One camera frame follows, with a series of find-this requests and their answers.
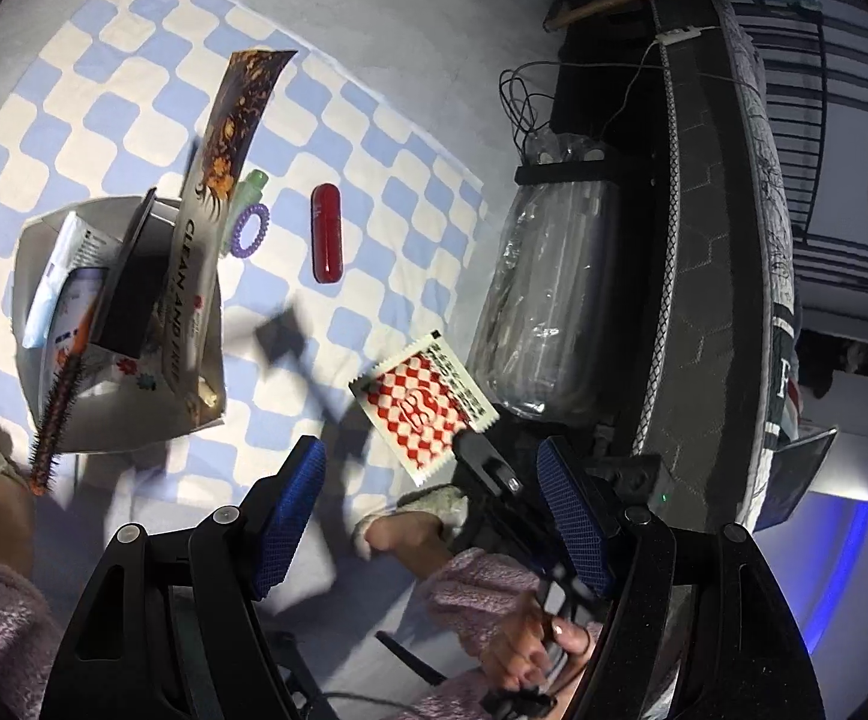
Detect black box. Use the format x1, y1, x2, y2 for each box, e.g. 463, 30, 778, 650
87, 186, 174, 359

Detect red case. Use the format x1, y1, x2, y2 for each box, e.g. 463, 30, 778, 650
309, 183, 346, 286

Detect white printed cloth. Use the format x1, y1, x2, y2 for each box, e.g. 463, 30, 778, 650
719, 7, 806, 526

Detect dark red hairbrush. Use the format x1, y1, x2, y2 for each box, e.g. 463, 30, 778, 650
27, 354, 91, 497

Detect purple spiral hair tie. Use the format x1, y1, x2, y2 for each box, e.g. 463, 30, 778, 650
228, 202, 268, 257

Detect dark flat panel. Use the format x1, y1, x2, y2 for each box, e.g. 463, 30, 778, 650
760, 426, 840, 530

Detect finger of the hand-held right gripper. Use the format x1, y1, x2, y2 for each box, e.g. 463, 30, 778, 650
451, 426, 523, 497

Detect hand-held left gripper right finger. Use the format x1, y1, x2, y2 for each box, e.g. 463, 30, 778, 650
537, 435, 829, 720

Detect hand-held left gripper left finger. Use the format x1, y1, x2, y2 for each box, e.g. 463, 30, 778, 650
42, 435, 328, 720

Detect person's right leg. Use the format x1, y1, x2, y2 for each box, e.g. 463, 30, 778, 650
354, 486, 472, 563

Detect blue white checkered mat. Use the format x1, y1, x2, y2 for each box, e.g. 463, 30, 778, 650
0, 0, 491, 503

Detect small green bottle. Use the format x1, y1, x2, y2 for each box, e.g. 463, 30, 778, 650
233, 169, 270, 220

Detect long printed packet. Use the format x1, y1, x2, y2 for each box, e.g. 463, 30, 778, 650
150, 49, 300, 406

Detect white printed carton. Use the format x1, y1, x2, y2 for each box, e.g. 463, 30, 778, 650
21, 210, 129, 398

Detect black cables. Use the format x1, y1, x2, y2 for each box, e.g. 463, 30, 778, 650
498, 60, 668, 166

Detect person's right forearm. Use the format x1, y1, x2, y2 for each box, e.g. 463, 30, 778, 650
404, 546, 555, 720

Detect person's right hand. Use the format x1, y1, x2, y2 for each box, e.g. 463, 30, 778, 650
490, 596, 601, 700

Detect red checkered sachet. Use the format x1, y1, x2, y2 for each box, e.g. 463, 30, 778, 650
348, 328, 498, 486

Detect white cardboard box container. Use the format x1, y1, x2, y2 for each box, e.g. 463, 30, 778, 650
11, 195, 228, 457

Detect clear plastic package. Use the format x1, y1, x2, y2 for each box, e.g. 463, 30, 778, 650
470, 131, 624, 421

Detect black furniture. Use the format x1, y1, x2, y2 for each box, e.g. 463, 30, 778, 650
550, 0, 776, 541

